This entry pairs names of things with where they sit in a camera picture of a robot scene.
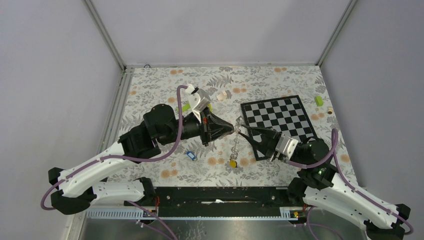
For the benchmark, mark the black white chessboard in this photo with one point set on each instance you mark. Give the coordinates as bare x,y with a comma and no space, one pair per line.
288,116

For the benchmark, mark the yellow key tag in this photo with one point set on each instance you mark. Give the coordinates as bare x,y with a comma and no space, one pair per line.
232,163

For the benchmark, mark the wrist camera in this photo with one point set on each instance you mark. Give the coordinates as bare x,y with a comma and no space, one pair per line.
285,148
198,100

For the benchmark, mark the small green block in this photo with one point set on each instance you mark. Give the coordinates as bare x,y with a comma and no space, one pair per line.
318,101

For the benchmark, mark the blue key tag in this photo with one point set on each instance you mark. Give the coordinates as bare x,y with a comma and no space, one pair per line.
191,155

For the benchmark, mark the floral table mat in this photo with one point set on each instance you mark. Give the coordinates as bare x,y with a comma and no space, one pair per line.
153,86

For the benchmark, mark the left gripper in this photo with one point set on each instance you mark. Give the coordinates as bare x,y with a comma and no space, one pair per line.
213,126

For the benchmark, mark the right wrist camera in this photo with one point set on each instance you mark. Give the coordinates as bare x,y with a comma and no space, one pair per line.
285,148

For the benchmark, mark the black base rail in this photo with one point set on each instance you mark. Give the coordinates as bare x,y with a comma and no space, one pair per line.
210,202

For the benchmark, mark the cream toy block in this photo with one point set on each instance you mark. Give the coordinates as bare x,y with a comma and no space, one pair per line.
222,96

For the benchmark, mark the green curved block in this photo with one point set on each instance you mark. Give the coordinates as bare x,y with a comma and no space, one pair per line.
185,107

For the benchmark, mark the large silver keyring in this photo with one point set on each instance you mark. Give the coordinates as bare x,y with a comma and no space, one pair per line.
234,148

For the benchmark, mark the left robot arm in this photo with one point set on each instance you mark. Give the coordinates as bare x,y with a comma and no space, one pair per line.
76,189

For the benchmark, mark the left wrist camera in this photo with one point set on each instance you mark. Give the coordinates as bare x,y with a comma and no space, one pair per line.
198,100

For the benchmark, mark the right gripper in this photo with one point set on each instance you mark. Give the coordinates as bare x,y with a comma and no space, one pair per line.
269,140

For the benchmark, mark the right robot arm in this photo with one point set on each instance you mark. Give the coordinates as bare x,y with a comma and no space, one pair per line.
320,183

